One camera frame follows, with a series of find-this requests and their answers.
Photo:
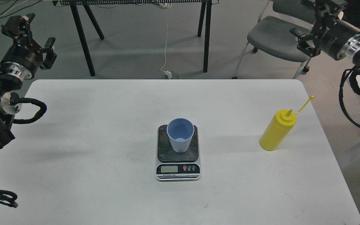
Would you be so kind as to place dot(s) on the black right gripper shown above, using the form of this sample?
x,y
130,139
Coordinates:
x,y
335,37

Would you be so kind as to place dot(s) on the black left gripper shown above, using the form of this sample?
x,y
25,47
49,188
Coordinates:
x,y
18,28

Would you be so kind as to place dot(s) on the yellow squeeze bottle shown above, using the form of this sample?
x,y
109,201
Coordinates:
x,y
281,124

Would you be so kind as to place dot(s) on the blue ribbed plastic cup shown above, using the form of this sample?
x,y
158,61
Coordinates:
x,y
180,132

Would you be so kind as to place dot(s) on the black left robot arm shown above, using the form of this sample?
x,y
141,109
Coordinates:
x,y
13,108

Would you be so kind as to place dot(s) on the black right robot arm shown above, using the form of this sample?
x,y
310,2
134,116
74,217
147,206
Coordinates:
x,y
352,75

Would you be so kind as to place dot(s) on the black digital kitchen scale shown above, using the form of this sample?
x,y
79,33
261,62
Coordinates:
x,y
174,166

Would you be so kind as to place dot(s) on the grey office chair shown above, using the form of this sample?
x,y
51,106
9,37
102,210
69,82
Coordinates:
x,y
272,35

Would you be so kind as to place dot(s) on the black-legged background table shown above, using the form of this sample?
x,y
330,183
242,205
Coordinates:
x,y
127,34

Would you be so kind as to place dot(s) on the white power adapter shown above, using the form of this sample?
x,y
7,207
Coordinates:
x,y
168,75

